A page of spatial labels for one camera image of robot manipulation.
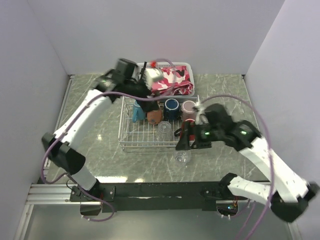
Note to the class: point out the dark blue mug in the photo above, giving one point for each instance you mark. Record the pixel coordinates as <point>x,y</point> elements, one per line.
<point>171,110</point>

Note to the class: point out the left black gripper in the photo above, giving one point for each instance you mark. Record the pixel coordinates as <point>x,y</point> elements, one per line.
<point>148,105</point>

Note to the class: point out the black item in basket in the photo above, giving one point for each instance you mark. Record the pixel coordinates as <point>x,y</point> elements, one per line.
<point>142,71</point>

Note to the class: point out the mauve purple mug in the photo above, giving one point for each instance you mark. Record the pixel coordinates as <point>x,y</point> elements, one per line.
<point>187,110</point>

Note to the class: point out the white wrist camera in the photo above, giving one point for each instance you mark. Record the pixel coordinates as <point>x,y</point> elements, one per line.
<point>200,118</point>
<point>152,75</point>

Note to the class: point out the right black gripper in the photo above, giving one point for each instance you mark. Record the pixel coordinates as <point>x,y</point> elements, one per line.
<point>184,142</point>

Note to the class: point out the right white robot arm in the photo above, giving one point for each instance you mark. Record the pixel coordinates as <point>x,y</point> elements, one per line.
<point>288,195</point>

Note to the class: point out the salmon pink mug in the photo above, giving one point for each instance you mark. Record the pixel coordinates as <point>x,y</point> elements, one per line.
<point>155,117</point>

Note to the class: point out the pink camouflage cloth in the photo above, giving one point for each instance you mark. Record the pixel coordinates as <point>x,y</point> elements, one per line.
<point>180,78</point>

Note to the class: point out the light blue mug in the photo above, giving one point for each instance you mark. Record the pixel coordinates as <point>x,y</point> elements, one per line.
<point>137,113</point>

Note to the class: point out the red mug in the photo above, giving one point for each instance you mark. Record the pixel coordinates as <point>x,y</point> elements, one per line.
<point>187,128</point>

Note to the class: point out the white plastic basket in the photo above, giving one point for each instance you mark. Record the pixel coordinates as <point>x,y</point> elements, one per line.
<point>160,64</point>

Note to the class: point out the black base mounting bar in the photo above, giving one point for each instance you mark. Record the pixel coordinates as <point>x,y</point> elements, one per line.
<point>151,196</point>

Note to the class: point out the clear glass cup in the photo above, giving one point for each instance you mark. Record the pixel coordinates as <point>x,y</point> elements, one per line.
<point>182,157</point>
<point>164,132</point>

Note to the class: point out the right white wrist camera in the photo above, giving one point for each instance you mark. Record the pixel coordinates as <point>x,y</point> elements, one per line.
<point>200,118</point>

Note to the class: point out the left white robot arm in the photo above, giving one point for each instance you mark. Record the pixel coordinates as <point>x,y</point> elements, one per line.
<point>61,146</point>

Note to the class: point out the white wire dish rack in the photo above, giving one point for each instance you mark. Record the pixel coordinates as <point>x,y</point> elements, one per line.
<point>140,134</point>

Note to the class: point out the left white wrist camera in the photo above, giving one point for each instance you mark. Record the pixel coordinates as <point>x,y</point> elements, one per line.
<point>152,75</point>

